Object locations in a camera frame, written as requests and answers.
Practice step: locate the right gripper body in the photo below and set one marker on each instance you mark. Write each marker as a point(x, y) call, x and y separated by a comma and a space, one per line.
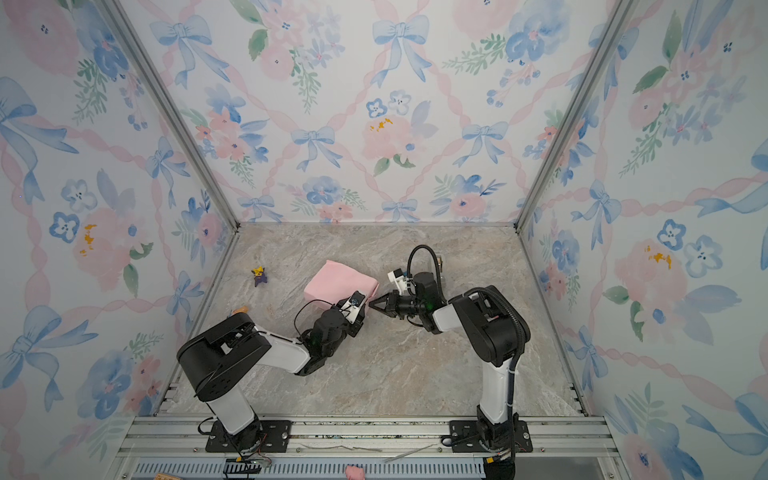
point(406, 307)

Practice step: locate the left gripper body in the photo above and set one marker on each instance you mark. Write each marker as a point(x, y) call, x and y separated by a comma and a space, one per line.
point(354, 330)

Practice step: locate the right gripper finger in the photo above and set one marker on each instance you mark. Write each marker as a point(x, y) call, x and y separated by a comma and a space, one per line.
point(384, 302)
point(387, 311)

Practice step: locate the purple wrapping paper sheet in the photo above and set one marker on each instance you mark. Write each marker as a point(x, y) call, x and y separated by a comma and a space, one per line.
point(336, 281)

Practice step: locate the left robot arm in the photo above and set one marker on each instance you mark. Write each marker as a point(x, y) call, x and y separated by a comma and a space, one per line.
point(216, 360)

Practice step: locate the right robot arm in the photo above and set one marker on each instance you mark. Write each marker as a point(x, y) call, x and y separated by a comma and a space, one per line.
point(497, 333)

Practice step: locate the yellow purple toy figure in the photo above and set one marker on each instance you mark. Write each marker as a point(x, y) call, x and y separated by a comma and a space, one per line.
point(259, 276)

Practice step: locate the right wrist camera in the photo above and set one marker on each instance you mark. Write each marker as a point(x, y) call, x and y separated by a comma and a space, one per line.
point(402, 282)

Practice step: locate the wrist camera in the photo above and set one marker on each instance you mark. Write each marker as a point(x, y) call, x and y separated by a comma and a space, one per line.
point(402, 282)
point(353, 309)

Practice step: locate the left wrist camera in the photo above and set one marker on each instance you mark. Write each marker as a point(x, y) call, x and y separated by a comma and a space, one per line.
point(353, 309)

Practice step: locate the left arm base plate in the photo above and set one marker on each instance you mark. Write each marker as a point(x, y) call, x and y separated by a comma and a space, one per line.
point(263, 436)

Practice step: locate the pink object on rail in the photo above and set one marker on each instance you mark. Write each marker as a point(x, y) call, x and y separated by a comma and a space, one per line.
point(353, 472)

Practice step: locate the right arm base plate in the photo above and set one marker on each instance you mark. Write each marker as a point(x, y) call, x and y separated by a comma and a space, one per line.
point(474, 436)

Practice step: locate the aluminium rail frame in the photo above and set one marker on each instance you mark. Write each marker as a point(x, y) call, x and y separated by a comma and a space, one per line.
point(326, 447)

